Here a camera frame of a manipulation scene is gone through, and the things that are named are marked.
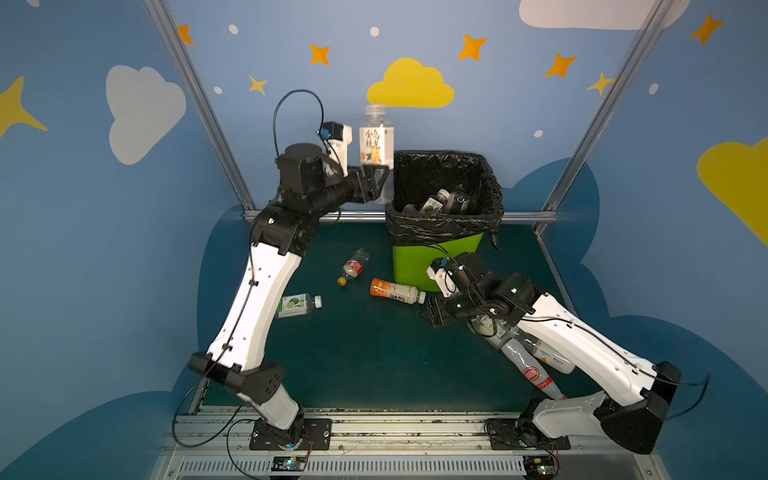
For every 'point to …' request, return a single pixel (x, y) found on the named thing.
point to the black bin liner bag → (420, 174)
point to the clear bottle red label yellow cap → (354, 265)
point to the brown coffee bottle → (456, 203)
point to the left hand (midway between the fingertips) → (374, 170)
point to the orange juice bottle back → (383, 288)
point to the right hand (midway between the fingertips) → (429, 309)
